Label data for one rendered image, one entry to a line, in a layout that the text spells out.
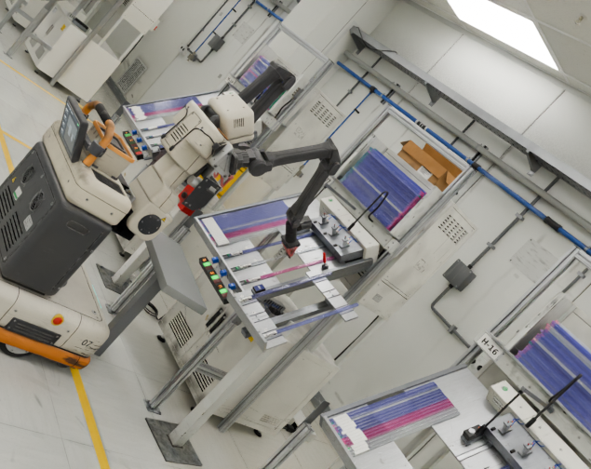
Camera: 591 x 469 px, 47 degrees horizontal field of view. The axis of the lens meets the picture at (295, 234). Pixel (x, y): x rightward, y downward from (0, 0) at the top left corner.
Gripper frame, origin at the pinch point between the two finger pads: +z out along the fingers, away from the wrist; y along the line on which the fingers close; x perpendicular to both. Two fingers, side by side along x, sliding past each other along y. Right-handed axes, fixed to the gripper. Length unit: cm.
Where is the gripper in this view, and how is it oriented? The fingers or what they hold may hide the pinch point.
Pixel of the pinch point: (289, 253)
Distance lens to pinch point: 345.4
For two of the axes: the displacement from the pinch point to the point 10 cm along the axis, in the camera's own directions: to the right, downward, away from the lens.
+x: -8.9, 2.3, -3.9
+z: -0.5, 8.0, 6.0
